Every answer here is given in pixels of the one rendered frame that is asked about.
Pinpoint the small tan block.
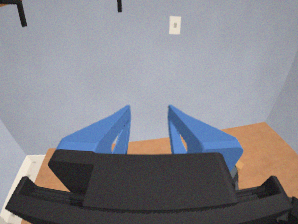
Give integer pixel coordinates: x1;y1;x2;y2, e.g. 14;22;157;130
236;160;244;173

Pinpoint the grey pistol-grip hose nozzle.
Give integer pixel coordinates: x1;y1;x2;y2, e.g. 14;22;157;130
230;165;239;190

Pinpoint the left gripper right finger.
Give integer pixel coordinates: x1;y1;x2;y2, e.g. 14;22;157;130
168;105;243;172

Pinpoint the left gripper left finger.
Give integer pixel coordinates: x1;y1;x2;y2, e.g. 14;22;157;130
56;105;131;154

